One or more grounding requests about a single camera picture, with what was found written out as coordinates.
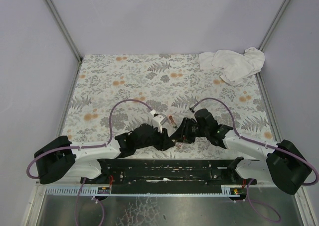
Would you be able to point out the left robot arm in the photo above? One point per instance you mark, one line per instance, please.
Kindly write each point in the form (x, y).
(63, 158)

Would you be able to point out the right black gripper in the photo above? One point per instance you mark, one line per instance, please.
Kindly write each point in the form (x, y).
(186, 130)

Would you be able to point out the white crumpled cloth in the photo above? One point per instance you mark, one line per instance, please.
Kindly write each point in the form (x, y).
(234, 67)

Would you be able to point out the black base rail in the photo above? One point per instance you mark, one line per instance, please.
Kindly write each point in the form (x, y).
(123, 171)

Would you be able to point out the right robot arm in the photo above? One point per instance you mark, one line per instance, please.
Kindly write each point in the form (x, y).
(281, 164)

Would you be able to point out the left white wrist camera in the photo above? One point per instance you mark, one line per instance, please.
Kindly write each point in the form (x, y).
(158, 120)

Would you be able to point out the red white staple box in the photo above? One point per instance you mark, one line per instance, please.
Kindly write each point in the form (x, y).
(179, 145)

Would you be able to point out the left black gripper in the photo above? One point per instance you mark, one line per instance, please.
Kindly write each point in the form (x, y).
(159, 139)

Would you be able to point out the floral patterned table mat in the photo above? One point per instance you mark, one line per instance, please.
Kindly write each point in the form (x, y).
(113, 95)

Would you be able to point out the white cable duct strip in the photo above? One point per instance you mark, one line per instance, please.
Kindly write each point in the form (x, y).
(156, 189)

